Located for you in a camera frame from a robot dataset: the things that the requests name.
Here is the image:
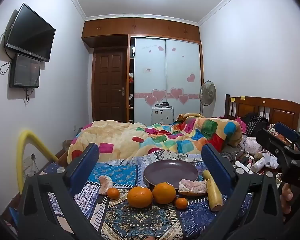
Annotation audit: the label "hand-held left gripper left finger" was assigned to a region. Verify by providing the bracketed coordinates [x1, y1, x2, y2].
[17, 142, 101, 240]

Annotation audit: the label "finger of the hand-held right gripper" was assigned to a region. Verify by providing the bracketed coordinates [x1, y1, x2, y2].
[274, 121, 300, 153]
[255, 128, 298, 166]

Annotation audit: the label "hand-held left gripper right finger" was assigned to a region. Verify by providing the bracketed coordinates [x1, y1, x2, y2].
[201, 143, 287, 240]

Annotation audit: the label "small peeled pomelo piece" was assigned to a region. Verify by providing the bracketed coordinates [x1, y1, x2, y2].
[98, 175, 114, 195]

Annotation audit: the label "large peeled pomelo piece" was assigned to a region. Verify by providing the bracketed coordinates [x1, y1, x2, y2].
[178, 179, 207, 197]

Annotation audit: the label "small orange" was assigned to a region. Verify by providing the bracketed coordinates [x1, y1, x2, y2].
[175, 197, 188, 210]
[107, 187, 120, 200]

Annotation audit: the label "purple plate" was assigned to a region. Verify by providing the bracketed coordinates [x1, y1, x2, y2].
[143, 159, 199, 188]

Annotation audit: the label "large orange with sticker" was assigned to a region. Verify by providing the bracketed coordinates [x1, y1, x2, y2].
[127, 186, 153, 208]

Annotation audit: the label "person's right hand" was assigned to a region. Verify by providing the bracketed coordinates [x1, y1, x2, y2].
[280, 182, 294, 215]

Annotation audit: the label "pink dotted white cloth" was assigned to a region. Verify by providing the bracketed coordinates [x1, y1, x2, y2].
[244, 136, 262, 155]

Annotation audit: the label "wooden headboard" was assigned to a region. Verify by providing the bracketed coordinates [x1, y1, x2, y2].
[224, 94, 300, 136]

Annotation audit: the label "black backpack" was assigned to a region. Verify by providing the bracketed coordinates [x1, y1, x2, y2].
[245, 115, 269, 137]

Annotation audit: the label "white power strip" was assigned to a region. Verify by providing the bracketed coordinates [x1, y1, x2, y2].
[234, 159, 254, 174]

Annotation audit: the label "white bottle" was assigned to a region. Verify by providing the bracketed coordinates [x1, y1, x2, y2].
[252, 159, 266, 172]

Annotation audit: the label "grey paisley sheet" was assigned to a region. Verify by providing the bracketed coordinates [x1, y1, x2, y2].
[107, 149, 203, 167]

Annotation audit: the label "colorful patchwork blanket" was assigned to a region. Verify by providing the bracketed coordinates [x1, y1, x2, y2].
[67, 113, 243, 163]

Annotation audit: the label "yellow foam tube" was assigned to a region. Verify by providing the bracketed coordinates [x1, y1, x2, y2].
[17, 129, 59, 193]

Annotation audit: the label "standing fan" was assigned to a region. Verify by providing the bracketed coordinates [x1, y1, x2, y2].
[199, 80, 217, 117]

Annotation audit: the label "white hard case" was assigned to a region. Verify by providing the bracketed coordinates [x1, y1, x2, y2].
[151, 102, 175, 125]

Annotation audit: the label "brown wooden room door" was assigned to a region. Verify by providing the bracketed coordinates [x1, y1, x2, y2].
[92, 48, 127, 122]

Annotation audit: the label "pink heart stickers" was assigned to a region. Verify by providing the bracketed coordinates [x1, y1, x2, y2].
[135, 45, 200, 107]

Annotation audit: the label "frosted sliding wardrobe door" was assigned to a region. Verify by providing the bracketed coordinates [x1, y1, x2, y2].
[134, 37, 167, 125]
[165, 40, 202, 117]

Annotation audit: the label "wooden wardrobe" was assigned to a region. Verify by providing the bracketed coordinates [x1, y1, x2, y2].
[81, 17, 204, 124]

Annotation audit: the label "black monitor cable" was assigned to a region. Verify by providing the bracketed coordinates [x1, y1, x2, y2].
[24, 87, 35, 103]

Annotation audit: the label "small black wall monitor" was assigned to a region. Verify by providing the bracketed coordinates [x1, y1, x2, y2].
[9, 53, 41, 88]

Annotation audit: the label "black television cable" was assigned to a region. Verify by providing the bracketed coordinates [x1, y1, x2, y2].
[0, 26, 14, 75]

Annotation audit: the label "black wall television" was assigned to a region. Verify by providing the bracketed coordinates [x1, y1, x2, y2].
[5, 3, 56, 62]

